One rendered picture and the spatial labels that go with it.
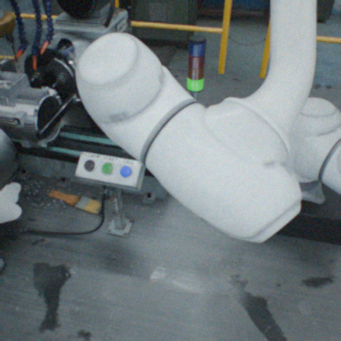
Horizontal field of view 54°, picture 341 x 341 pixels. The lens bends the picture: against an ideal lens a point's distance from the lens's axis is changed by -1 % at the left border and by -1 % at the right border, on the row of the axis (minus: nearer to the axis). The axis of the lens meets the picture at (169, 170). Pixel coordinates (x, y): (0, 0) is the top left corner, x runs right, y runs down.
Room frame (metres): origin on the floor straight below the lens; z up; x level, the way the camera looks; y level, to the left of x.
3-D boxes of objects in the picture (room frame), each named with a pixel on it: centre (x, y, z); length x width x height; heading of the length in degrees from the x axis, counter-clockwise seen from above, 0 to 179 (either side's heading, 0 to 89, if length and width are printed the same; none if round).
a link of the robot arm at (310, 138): (0.76, -0.39, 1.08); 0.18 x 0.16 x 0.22; 39
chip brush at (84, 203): (0.77, 0.32, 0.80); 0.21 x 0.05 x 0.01; 68
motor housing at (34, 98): (0.98, 0.50, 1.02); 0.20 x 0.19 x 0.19; 76
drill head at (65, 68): (1.30, 0.42, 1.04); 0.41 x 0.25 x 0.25; 166
